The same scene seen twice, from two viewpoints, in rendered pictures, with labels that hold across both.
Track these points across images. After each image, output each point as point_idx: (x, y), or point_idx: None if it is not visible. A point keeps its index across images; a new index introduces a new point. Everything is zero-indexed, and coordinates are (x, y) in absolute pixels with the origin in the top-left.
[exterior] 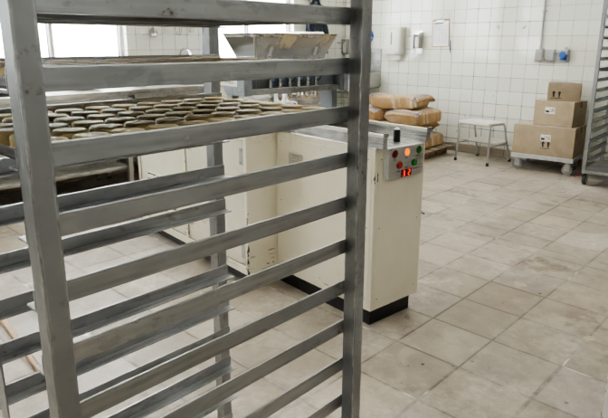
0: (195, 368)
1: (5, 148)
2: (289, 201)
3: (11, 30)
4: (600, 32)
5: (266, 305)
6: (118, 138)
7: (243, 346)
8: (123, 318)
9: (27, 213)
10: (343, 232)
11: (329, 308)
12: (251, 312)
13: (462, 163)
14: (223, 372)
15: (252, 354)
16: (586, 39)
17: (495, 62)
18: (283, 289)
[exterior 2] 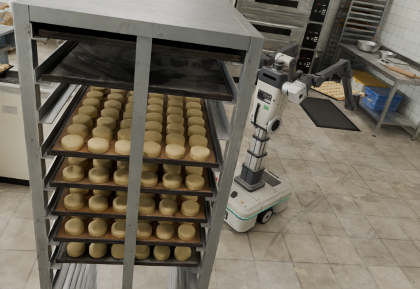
0: (5, 268)
1: (172, 263)
2: (5, 135)
3: (220, 233)
4: None
5: (8, 204)
6: None
7: (22, 238)
8: (86, 280)
9: (203, 284)
10: None
11: (50, 191)
12: (4, 213)
13: (40, 52)
14: (96, 269)
15: (32, 241)
16: None
17: None
18: (9, 189)
